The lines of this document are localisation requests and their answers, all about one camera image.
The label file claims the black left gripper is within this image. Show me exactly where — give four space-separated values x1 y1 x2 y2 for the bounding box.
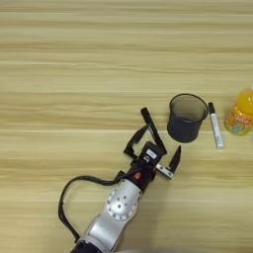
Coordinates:
123 125 183 193

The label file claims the black mesh pen cup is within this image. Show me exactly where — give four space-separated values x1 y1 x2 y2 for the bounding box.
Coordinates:
166 93 210 144

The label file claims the left gripper labelled black box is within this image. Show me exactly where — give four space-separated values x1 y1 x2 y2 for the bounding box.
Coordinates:
139 140 163 165

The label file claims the white marker black cap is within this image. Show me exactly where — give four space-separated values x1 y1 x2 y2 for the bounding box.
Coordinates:
208 101 225 149

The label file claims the orange juice bottle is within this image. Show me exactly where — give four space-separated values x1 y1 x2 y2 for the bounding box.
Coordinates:
224 87 253 136

